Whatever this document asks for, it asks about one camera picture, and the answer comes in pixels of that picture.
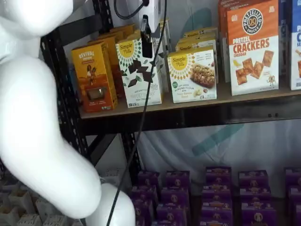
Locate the purple Annie's pasta box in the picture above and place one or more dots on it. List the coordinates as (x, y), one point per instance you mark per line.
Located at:
(178, 179)
(148, 179)
(295, 195)
(140, 221)
(298, 215)
(253, 179)
(293, 176)
(216, 207)
(175, 196)
(168, 223)
(142, 209)
(258, 215)
(217, 192)
(144, 194)
(171, 213)
(255, 195)
(216, 220)
(218, 175)

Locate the orange Pretzel Crackers box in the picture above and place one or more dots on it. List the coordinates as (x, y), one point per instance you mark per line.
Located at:
(254, 70)

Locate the white backdrop with teal print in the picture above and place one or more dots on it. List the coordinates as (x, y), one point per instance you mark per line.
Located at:
(258, 146)

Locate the Simple Mills Sweet Thins box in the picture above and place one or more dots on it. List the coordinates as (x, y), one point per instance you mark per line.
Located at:
(167, 33)
(131, 94)

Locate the white snack pouch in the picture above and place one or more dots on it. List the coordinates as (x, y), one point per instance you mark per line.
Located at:
(29, 221)
(47, 210)
(22, 202)
(8, 217)
(55, 221)

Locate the black metal shelf rack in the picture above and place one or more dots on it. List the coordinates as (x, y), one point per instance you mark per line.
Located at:
(211, 115)

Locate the Simple Mills almond bars box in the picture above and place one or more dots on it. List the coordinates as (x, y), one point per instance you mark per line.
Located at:
(188, 91)
(200, 30)
(200, 37)
(195, 43)

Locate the wooden shelf board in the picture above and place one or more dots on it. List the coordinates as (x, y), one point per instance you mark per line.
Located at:
(223, 90)

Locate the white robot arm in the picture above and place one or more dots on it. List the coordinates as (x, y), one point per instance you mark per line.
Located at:
(35, 117)

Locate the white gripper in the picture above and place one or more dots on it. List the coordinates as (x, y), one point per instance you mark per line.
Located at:
(156, 11)

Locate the orange Revival snack box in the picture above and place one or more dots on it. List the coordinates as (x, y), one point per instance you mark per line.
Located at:
(91, 70)
(127, 28)
(117, 35)
(113, 61)

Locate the blue white cracker box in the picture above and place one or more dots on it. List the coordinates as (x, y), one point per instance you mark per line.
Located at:
(284, 47)
(296, 58)

